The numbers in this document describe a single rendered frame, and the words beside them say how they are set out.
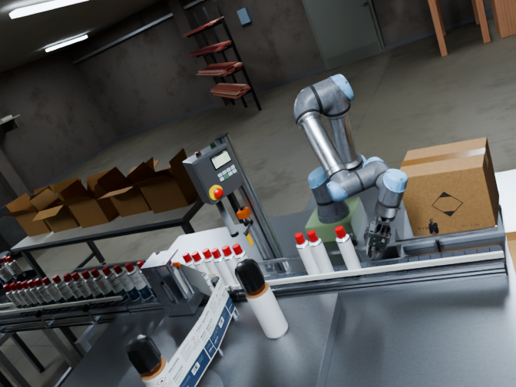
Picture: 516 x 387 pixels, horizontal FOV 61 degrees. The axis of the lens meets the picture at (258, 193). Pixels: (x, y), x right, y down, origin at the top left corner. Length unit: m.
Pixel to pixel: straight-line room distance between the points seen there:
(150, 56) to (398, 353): 11.32
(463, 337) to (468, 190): 0.54
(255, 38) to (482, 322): 9.68
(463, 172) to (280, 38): 9.03
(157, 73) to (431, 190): 10.94
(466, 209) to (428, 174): 0.19
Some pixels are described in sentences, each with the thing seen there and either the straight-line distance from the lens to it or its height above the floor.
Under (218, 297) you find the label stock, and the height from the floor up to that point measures 1.03.
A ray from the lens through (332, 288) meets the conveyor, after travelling 1.74.
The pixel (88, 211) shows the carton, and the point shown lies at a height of 0.92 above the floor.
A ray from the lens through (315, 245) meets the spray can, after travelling 1.67.
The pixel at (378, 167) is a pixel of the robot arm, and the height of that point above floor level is 1.26.
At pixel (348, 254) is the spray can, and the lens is 1.66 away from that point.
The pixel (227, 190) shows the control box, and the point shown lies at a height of 1.31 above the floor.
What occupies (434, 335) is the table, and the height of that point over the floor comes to 0.83.
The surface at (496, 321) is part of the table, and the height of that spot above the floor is 0.83.
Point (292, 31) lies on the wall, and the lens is 10.40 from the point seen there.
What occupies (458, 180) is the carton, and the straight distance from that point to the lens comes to 1.73.
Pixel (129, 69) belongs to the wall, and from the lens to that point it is 12.80.
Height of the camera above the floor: 1.89
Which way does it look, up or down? 22 degrees down
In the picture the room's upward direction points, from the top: 24 degrees counter-clockwise
